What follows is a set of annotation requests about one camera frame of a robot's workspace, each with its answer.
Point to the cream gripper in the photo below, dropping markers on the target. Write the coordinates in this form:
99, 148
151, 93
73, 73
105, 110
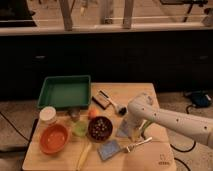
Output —
135, 133

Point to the grey-blue towel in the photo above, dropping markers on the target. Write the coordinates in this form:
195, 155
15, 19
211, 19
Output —
123, 130

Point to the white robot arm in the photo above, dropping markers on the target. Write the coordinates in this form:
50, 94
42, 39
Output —
200, 129

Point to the white paper cup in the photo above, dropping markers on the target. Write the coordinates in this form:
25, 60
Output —
48, 115

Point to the silver fork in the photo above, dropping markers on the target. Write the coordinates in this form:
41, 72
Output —
130, 147

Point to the green pepper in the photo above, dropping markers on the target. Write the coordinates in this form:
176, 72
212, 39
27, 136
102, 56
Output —
144, 127

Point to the blue sponge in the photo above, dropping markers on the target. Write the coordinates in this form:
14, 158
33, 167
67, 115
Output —
108, 150

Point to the dark bowl with beads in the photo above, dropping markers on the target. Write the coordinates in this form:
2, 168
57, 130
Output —
100, 129

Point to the orange fruit toy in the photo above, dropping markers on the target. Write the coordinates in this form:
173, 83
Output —
92, 113

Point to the brown wooden block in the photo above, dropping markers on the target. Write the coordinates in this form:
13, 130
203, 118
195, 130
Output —
101, 101

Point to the yellow banana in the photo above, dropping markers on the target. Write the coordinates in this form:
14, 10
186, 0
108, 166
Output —
83, 156

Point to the green lettuce toy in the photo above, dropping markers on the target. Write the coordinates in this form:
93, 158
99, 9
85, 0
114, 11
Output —
79, 128

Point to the dark blue floor object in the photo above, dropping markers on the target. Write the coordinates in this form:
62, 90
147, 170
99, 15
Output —
199, 99

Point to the green plastic tray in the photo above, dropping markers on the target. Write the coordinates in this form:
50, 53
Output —
63, 92

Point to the orange bowl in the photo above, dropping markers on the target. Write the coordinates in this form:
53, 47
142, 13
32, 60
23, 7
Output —
53, 139

